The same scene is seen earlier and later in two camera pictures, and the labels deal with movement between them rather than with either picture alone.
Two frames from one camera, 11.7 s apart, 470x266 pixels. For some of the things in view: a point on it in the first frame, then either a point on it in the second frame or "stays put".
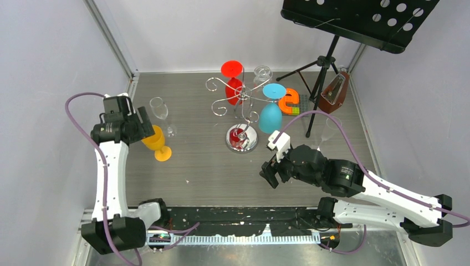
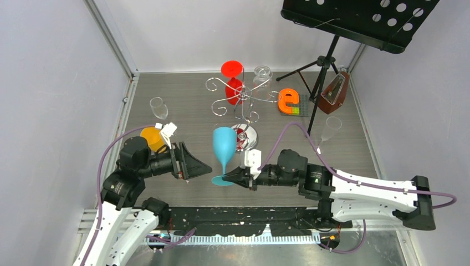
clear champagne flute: [330, 129] stays put
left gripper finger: [145, 121] to [162, 163]
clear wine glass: [161, 111] stays put
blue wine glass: [270, 119] to [224, 144]
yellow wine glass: [156, 142] stays put
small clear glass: [262, 73] stays put
